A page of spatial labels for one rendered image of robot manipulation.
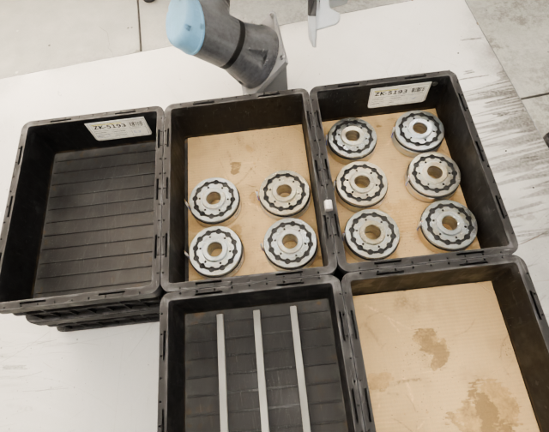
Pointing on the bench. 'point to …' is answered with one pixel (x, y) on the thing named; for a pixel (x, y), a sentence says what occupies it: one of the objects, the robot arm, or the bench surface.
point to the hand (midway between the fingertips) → (316, 35)
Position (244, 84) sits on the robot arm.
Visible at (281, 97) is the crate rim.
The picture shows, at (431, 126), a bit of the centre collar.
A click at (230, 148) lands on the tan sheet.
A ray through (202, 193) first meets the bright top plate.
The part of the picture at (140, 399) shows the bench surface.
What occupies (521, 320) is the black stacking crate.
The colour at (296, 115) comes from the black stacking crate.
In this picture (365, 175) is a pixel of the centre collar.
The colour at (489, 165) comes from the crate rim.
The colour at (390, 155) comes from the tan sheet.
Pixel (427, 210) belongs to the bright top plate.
